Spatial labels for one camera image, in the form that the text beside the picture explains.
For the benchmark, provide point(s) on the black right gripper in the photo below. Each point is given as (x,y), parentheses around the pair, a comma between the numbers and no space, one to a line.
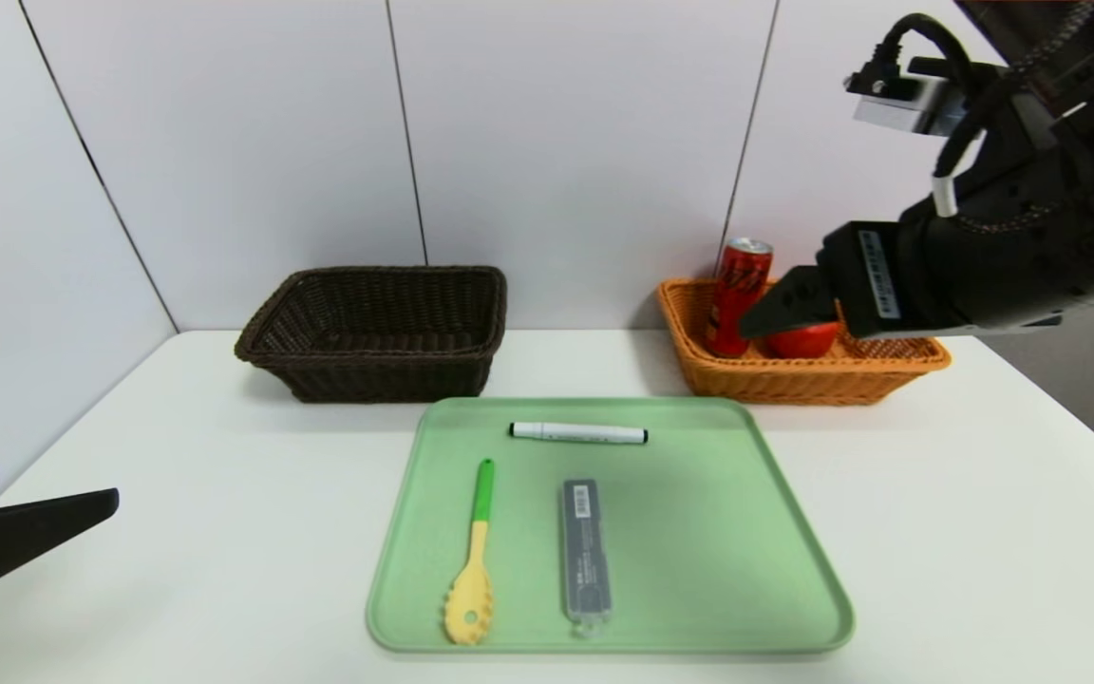
(868,277)

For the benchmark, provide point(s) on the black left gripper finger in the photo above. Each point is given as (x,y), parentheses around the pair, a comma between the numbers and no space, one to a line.
(6,541)

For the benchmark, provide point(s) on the red apple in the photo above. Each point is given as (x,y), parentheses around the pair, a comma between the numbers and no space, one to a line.
(803,340)

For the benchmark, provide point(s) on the red soda can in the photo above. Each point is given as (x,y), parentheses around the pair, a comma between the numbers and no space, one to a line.
(735,294)

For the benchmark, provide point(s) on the clear plastic pencil lead case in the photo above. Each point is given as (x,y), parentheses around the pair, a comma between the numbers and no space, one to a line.
(585,560)

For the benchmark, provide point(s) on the green yellow pasta spoon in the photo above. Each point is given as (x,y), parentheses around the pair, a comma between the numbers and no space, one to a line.
(471,608)

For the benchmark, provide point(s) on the orange wicker basket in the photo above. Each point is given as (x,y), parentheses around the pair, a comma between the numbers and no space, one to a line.
(794,380)

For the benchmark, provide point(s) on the dark brown wicker basket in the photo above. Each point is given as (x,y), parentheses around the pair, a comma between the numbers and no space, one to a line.
(367,370)

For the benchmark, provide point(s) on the white marker pen black caps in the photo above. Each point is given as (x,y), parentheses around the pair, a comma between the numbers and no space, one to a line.
(575,433)

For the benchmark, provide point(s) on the light green plastic tray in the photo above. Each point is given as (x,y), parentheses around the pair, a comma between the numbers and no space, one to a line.
(699,570)

